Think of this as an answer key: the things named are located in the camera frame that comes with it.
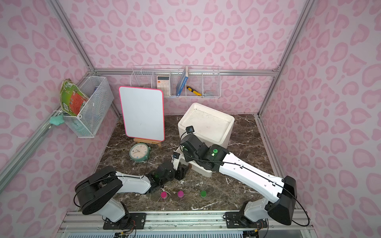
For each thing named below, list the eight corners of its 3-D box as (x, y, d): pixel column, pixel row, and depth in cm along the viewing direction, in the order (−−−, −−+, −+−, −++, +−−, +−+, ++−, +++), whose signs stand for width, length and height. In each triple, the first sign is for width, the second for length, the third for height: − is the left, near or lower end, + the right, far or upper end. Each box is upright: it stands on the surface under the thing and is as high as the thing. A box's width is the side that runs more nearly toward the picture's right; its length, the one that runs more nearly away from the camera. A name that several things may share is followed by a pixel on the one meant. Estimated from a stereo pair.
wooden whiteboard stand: (135, 143, 104) (132, 139, 100) (136, 141, 106) (133, 137, 102) (160, 147, 102) (158, 142, 98) (161, 144, 104) (159, 140, 100)
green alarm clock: (127, 163, 96) (125, 161, 93) (133, 145, 104) (131, 142, 102) (147, 163, 95) (145, 161, 93) (151, 145, 104) (150, 142, 102)
